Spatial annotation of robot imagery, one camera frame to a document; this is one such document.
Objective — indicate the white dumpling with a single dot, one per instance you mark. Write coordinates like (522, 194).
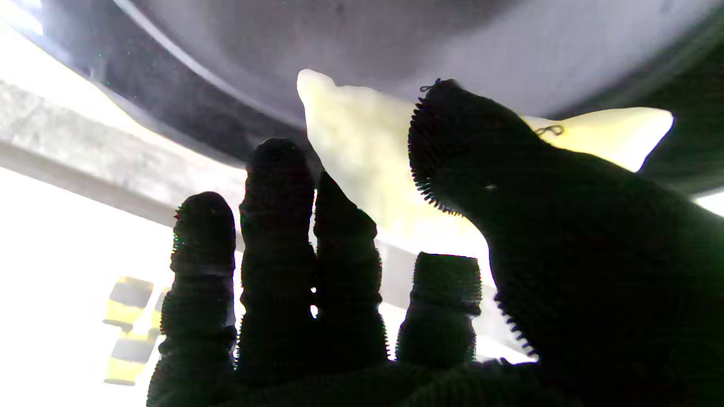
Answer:
(362, 147)

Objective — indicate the yellow black spice jar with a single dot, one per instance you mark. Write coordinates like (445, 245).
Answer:
(130, 362)
(159, 311)
(127, 305)

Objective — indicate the black cast iron skillet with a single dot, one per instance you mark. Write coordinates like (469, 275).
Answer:
(339, 51)

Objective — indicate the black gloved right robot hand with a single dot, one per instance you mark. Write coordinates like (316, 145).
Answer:
(594, 282)

